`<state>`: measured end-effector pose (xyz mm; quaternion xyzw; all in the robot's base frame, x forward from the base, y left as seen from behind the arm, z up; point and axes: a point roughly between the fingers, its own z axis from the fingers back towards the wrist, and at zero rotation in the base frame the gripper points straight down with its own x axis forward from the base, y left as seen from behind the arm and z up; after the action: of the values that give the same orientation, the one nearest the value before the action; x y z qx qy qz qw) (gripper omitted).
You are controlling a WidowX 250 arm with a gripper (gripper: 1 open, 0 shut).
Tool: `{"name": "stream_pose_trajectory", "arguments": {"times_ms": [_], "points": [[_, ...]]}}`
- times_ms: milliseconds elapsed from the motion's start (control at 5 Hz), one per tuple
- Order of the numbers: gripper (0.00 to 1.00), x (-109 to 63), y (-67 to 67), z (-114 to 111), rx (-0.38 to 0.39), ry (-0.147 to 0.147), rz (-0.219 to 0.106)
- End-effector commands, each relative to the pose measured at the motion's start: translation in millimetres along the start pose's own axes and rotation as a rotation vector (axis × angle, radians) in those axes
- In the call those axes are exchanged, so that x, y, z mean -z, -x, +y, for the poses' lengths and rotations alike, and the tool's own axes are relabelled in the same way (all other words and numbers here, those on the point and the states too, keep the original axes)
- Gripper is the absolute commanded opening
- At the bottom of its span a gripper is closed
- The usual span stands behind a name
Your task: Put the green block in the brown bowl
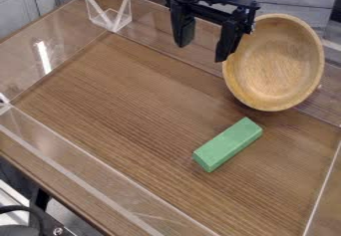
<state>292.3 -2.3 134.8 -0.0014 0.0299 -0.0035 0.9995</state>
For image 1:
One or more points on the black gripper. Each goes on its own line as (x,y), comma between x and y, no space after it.
(216,11)

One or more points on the green rectangular block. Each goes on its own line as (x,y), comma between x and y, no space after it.
(217,151)

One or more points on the brown wooden bowl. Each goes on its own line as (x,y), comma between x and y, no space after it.
(276,69)

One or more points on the black table leg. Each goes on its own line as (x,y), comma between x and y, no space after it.
(41,199)

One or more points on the clear acrylic corner bracket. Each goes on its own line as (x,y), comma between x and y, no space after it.
(112,19)

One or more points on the clear acrylic tray wall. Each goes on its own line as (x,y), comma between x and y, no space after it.
(113,159)

